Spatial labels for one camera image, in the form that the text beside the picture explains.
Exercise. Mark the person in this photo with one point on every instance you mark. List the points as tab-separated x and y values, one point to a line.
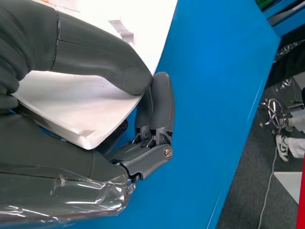
282	148

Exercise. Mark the blue metal shelf rack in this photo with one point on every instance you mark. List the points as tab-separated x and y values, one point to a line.
285	22
214	94

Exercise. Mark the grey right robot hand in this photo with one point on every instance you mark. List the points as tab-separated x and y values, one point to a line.
47	164

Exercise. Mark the white panel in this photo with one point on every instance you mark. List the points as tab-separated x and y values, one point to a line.
291	185

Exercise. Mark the green plastic crate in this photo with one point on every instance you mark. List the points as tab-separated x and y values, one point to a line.
265	3

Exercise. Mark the black chrome stool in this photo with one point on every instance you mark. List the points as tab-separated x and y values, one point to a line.
274	113

